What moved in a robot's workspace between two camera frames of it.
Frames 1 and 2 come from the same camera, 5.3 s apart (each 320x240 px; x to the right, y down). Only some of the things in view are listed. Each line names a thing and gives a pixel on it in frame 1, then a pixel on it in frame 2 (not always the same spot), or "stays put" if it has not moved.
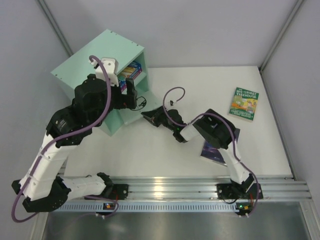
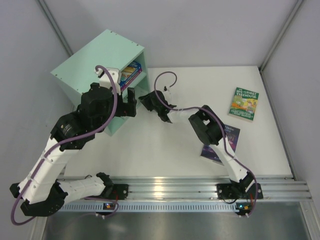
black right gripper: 161,116 → 155,106
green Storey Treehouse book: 244,103 stays put
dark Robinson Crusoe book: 212,153 stays put
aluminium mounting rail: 204,187 stays put
